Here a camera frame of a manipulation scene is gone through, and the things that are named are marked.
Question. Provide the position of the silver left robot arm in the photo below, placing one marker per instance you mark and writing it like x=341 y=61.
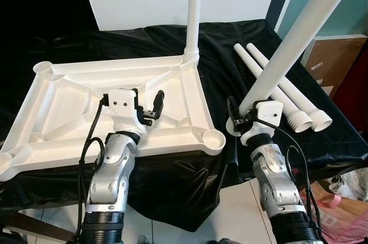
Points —
x=109 y=180

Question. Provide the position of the robot left leg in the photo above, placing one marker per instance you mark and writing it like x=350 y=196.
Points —
x=144 y=240

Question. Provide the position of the pink shopping bag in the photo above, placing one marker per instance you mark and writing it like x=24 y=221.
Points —
x=345 y=221

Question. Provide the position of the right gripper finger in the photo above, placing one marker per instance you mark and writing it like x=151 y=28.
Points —
x=233 y=109

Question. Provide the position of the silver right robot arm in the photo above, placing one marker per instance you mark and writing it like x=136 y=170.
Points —
x=282 y=186

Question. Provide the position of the white plastic children table top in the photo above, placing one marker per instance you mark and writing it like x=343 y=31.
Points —
x=57 y=103

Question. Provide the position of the black plastic table cover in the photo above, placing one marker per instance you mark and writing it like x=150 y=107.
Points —
x=190 y=192

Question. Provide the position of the white plastic table leg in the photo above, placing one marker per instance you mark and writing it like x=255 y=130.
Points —
x=289 y=109
x=300 y=31
x=309 y=106
x=194 y=14

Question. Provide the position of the brown cardboard panel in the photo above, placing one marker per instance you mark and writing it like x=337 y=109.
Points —
x=333 y=63

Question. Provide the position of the clear plastic packaging bundle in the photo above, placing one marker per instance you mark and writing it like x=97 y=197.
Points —
x=351 y=183

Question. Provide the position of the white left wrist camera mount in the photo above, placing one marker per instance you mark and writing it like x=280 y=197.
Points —
x=123 y=109

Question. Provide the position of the dark red curtain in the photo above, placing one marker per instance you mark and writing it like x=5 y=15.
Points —
x=356 y=100

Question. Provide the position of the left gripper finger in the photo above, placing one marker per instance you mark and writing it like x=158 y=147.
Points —
x=136 y=95
x=158 y=105

